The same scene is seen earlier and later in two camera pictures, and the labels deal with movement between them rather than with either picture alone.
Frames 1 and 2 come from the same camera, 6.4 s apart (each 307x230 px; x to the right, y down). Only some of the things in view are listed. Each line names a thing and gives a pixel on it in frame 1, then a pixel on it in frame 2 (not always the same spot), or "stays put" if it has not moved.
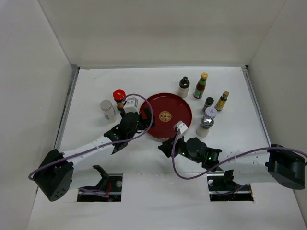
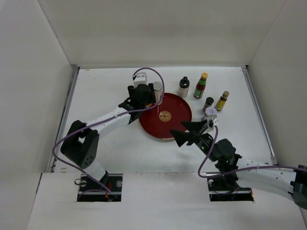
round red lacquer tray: [168, 109] stays put
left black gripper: [147, 121] -> [150, 99]
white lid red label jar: [210, 112] stays put
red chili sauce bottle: [201, 86] stays put
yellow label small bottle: [220, 103] stays put
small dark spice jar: [208, 102] stays put
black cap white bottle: [184, 86] stays put
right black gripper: [166, 146] -> [181, 137]
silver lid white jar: [108, 110] -> [158, 87]
